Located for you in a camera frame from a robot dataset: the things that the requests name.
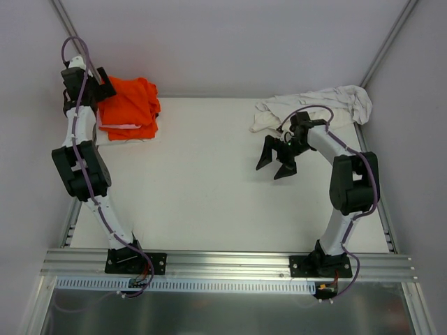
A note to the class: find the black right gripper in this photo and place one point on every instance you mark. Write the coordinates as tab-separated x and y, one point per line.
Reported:
283	152

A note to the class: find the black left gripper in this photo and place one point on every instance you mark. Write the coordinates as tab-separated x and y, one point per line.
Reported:
105	86

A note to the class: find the orange t shirt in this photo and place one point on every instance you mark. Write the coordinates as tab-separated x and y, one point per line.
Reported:
134	106
142	133

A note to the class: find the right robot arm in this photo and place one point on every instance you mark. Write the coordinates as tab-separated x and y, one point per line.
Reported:
354	190

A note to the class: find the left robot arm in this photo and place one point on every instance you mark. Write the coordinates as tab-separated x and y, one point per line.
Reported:
81	167

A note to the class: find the folded orange t shirt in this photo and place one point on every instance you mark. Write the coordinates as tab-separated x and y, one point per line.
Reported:
142	133

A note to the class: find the crumpled white t shirt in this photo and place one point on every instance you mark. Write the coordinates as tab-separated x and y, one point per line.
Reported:
341	106

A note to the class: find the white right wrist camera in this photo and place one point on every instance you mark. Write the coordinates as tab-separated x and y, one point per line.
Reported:
287	136

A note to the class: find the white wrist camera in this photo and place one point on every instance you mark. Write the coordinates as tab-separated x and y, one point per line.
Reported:
77	62
287	136

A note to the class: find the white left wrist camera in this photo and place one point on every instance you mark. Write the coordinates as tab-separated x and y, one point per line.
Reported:
77	62

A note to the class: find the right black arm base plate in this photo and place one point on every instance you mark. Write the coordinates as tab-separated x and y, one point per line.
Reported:
326	267

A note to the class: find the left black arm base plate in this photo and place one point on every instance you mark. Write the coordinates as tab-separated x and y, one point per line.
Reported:
157	263

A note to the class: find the aluminium mounting rail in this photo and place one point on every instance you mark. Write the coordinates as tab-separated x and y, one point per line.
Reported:
374	267

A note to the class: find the white slotted cable duct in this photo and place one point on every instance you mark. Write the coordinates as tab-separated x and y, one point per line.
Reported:
188	285

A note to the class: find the right corner frame post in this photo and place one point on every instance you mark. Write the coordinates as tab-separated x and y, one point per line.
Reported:
391	37

